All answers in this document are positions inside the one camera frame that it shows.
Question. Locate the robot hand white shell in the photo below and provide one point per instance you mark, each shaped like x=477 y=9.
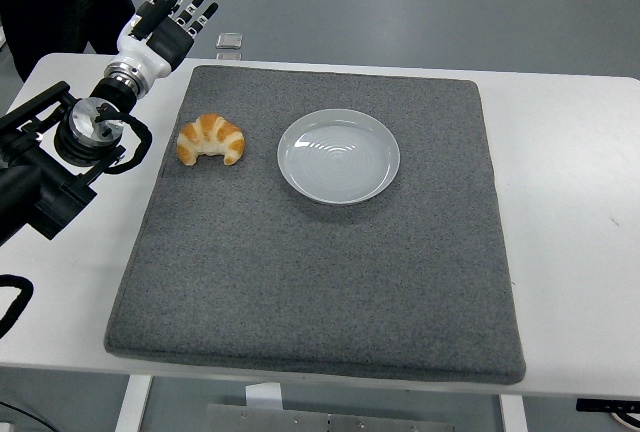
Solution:
x=145 y=59

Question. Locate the white round plate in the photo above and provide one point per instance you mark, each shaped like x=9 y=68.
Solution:
x=338 y=157

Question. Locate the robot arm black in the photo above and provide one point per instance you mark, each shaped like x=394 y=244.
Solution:
x=30 y=177

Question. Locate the grey metal plate with screws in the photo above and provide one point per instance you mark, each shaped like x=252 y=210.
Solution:
x=320 y=422

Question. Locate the black table control box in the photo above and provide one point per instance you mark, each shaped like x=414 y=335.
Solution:
x=605 y=405

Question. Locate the croissant bread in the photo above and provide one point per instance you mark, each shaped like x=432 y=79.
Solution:
x=212 y=137

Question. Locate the square metal floor socket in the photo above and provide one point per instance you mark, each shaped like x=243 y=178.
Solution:
x=230 y=40

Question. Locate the white table leg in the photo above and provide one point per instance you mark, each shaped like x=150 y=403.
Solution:
x=514 y=414
x=132 y=404

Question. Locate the person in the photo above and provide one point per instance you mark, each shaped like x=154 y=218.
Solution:
x=50 y=2

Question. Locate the grey felt mat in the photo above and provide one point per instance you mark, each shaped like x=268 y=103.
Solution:
x=310 y=277

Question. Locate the white paper tag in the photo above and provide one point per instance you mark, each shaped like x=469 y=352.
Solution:
x=263 y=396

